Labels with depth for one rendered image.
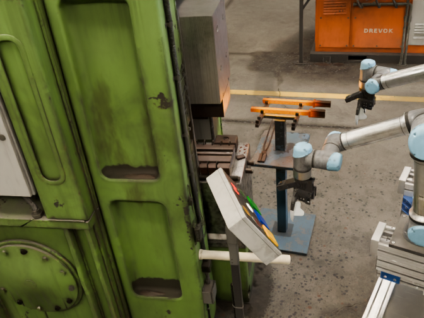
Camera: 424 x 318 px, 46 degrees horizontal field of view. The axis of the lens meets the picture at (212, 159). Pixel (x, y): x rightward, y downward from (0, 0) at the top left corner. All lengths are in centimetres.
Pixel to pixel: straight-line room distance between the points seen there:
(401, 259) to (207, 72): 120
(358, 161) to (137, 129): 249
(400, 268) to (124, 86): 147
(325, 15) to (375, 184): 248
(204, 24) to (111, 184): 82
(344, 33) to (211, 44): 394
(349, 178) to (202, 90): 210
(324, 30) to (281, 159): 314
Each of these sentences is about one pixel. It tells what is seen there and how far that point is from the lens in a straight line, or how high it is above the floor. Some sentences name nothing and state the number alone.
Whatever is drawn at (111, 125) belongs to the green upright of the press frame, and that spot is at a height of 137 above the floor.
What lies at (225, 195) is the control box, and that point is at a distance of 195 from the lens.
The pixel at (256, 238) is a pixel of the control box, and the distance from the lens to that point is 191.
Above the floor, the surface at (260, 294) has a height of 0.
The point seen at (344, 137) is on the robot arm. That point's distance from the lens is 210.
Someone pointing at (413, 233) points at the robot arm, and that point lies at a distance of 211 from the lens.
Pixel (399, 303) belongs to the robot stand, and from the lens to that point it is 290.
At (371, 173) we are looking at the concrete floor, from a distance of 411.
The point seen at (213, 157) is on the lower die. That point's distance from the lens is 253.
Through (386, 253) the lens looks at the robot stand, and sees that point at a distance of 242.
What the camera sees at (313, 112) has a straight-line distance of 294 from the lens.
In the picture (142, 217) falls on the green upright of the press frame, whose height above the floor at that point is 86.
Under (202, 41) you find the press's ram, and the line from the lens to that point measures 211.
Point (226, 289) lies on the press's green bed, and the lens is 303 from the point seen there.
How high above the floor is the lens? 239
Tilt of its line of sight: 34 degrees down
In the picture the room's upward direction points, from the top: 7 degrees counter-clockwise
